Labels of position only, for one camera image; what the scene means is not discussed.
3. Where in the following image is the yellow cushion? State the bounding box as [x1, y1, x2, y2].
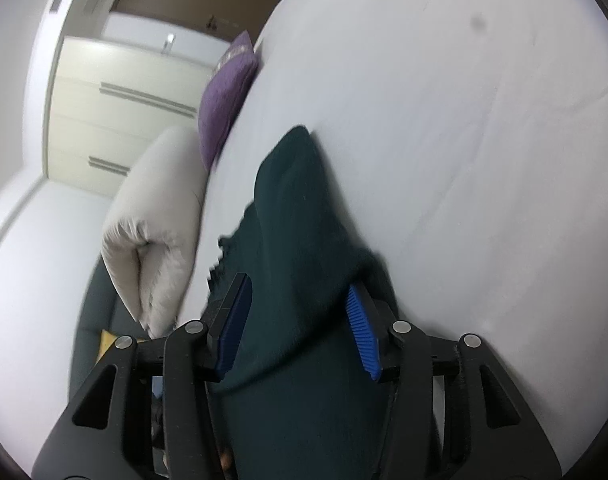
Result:
[95, 330, 126, 363]

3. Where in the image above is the cream wardrobe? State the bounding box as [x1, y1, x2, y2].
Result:
[46, 36, 215, 197]

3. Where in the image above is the purple cushion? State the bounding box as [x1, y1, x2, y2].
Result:
[197, 30, 259, 170]

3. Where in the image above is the dark teal headboard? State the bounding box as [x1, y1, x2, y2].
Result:
[68, 258, 148, 399]

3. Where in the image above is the beige folded duvet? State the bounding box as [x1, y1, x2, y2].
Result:
[101, 126, 208, 338]

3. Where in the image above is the dark green knit garment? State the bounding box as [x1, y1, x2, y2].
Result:
[208, 127, 395, 479]

